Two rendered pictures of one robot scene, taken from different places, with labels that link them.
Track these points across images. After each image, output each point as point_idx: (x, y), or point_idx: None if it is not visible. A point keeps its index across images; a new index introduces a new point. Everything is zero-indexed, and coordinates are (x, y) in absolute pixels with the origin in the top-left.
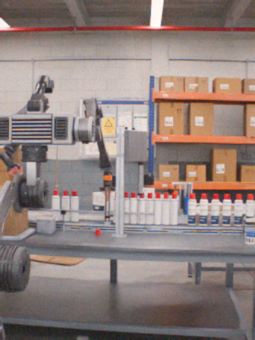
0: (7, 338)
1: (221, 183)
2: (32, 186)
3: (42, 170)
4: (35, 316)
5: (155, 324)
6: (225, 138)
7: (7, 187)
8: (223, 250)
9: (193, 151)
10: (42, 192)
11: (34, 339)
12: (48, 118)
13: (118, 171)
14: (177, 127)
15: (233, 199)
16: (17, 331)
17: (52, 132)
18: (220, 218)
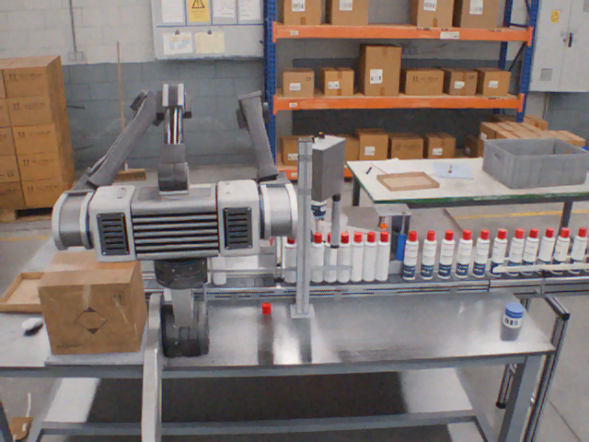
0: (124, 438)
1: (377, 98)
2: (186, 329)
3: (96, 81)
4: (167, 421)
5: (351, 414)
6: (385, 30)
7: (154, 370)
8: (482, 354)
9: (329, 42)
10: (206, 337)
11: (165, 437)
12: (209, 211)
13: (302, 218)
14: (312, 12)
15: (387, 113)
16: (134, 422)
17: (221, 236)
18: (427, 227)
